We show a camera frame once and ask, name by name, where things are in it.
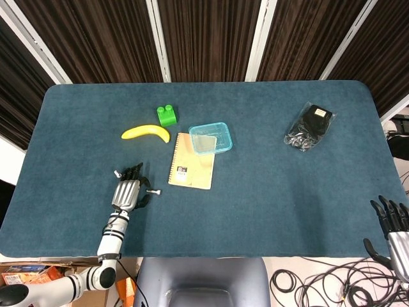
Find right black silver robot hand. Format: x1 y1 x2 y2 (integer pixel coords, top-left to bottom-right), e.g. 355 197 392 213
363 194 409 284

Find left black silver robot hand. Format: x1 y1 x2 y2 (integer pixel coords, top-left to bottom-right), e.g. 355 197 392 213
110 162 151 213

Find yellow banana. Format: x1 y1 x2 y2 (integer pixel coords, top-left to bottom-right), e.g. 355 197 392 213
120 125 171 144

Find yellow spiral notebook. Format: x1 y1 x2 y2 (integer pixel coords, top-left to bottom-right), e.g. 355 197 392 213
167 132 216 191

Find green toy building block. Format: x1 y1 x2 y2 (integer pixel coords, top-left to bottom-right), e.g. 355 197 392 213
156 104 180 128

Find orange plastic item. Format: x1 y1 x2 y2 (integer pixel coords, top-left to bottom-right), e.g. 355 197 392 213
116 277 138 307

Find brown cardboard box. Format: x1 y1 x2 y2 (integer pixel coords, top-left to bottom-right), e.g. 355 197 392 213
0 260 100 288

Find black equipment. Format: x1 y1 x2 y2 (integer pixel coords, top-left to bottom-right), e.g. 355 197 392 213
385 114 409 160

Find clear container with blue lid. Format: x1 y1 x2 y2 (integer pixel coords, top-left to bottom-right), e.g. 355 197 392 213
187 121 233 157

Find grey-blue chair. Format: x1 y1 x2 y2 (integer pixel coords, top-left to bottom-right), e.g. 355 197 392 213
132 256 272 307

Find blue-green tablecloth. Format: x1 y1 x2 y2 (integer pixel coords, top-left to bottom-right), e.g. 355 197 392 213
0 79 409 258

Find black item in plastic bag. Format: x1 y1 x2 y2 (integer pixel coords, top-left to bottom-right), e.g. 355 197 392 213
283 101 337 153

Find brown pleated screen curtain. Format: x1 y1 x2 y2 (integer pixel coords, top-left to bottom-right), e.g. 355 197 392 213
0 0 409 151

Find tangled black cables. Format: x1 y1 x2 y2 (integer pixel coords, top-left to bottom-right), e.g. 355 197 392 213
295 255 409 307

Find coiled black cable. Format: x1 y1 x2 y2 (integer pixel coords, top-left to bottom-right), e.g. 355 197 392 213
270 269 300 294

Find white screen frame post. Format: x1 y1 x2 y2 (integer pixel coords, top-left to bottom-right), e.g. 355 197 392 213
145 0 173 83
245 0 273 83
0 3 73 86
380 104 409 126
320 0 383 81

